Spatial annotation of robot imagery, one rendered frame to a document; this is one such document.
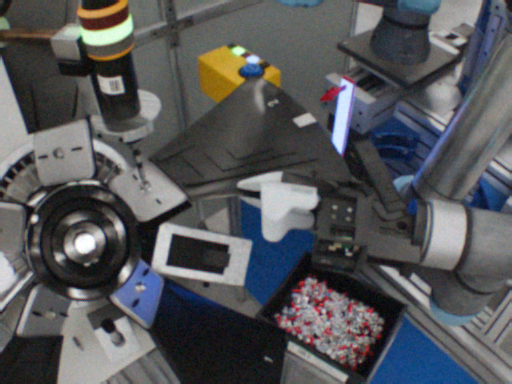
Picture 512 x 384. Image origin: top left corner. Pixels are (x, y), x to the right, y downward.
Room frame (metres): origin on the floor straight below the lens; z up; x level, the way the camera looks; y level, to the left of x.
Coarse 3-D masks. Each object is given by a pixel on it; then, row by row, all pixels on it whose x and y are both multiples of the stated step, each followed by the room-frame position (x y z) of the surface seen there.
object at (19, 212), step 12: (0, 204) 0.25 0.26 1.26; (12, 204) 0.25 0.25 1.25; (0, 216) 0.25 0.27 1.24; (12, 216) 0.25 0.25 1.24; (24, 216) 0.26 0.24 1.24; (12, 228) 0.25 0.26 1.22; (24, 228) 0.25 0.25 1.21; (0, 240) 0.25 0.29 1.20; (12, 240) 0.25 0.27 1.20; (12, 252) 0.25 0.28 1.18
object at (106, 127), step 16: (64, 32) 0.34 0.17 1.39; (64, 48) 0.33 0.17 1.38; (80, 48) 0.33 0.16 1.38; (64, 64) 0.32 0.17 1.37; (80, 64) 0.32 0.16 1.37; (80, 80) 0.33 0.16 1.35; (96, 80) 0.33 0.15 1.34; (96, 96) 0.32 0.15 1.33; (144, 96) 0.35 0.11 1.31; (96, 112) 0.32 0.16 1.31; (144, 112) 0.33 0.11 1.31; (160, 112) 0.33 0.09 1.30; (96, 128) 0.31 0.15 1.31; (112, 128) 0.31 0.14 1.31; (128, 128) 0.30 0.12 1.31; (144, 128) 0.31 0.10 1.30
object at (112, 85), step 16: (96, 64) 0.32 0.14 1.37; (112, 64) 0.32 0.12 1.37; (128, 64) 0.32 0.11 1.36; (112, 80) 0.31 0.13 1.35; (128, 80) 0.32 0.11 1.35; (112, 96) 0.31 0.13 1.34; (128, 96) 0.32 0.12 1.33; (112, 112) 0.32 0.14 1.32; (128, 112) 0.32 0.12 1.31; (128, 144) 0.32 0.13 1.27
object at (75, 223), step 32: (32, 192) 0.32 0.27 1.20; (64, 192) 0.26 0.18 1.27; (96, 192) 0.27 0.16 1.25; (32, 224) 0.23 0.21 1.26; (64, 224) 0.24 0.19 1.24; (96, 224) 0.25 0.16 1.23; (128, 224) 0.26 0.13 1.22; (32, 256) 0.21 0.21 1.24; (64, 256) 0.22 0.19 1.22; (96, 256) 0.23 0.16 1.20; (128, 256) 0.24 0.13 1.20; (64, 288) 0.19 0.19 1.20; (96, 288) 0.20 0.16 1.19
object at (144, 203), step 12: (144, 168) 0.37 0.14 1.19; (156, 168) 0.37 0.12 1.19; (120, 180) 0.35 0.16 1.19; (132, 180) 0.35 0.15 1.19; (156, 180) 0.35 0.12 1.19; (168, 180) 0.35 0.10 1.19; (120, 192) 0.33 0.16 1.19; (132, 192) 0.33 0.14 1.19; (144, 192) 0.33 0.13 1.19; (156, 192) 0.33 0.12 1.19; (168, 192) 0.33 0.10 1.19; (180, 192) 0.33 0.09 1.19; (132, 204) 0.31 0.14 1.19; (144, 204) 0.31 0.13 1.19; (156, 204) 0.31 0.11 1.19; (168, 204) 0.31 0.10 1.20; (144, 216) 0.29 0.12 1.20
